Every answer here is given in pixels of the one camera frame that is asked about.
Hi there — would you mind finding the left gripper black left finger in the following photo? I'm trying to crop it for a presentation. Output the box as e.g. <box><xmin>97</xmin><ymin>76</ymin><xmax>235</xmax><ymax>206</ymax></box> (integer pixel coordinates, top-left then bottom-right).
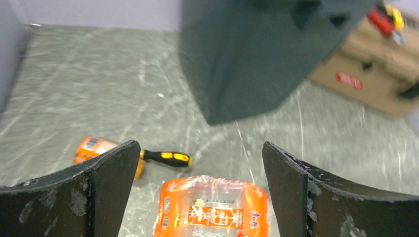
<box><xmin>0</xmin><ymin>140</ymin><xmax>141</xmax><ymax>237</ymax></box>

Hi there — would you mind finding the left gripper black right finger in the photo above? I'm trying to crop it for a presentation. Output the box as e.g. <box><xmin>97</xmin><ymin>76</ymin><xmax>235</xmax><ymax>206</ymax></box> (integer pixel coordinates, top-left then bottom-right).
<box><xmin>262</xmin><ymin>142</ymin><xmax>419</xmax><ymax>237</ymax></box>

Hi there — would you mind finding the tan plastic toolbox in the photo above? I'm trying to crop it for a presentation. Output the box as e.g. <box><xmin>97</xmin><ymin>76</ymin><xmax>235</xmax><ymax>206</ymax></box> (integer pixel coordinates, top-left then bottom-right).
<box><xmin>308</xmin><ymin>15</ymin><xmax>419</xmax><ymax>116</ymax></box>

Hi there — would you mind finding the red-handled adjustable wrench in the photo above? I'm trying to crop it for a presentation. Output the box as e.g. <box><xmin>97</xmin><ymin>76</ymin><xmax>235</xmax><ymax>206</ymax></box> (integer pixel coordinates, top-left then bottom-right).
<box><xmin>368</xmin><ymin>7</ymin><xmax>404</xmax><ymax>45</ymax></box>

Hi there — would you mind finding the yellow black screwdriver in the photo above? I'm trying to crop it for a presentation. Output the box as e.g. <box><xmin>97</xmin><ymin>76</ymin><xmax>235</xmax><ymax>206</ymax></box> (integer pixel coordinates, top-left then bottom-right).
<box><xmin>384</xmin><ymin>4</ymin><xmax>405</xmax><ymax>30</ymax></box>

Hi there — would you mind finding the orange drink bottle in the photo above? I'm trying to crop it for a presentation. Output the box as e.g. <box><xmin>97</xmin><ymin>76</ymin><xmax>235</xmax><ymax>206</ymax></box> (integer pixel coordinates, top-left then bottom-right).
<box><xmin>72</xmin><ymin>135</ymin><xmax>146</xmax><ymax>181</ymax></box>

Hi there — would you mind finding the orange-label bottle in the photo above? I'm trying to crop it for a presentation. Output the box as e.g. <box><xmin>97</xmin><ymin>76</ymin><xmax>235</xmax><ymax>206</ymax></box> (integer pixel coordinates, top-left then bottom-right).
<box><xmin>147</xmin><ymin>175</ymin><xmax>269</xmax><ymax>237</ymax></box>

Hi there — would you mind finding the dark green trash bin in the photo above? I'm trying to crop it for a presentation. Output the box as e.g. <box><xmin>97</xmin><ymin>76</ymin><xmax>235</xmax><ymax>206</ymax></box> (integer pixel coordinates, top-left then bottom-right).
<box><xmin>179</xmin><ymin>0</ymin><xmax>376</xmax><ymax>125</ymax></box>

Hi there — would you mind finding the small screwdriver on table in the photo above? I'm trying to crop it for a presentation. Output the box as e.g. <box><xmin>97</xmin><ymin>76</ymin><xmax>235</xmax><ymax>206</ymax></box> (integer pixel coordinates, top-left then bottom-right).
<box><xmin>140</xmin><ymin>150</ymin><xmax>192</xmax><ymax>167</ymax></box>

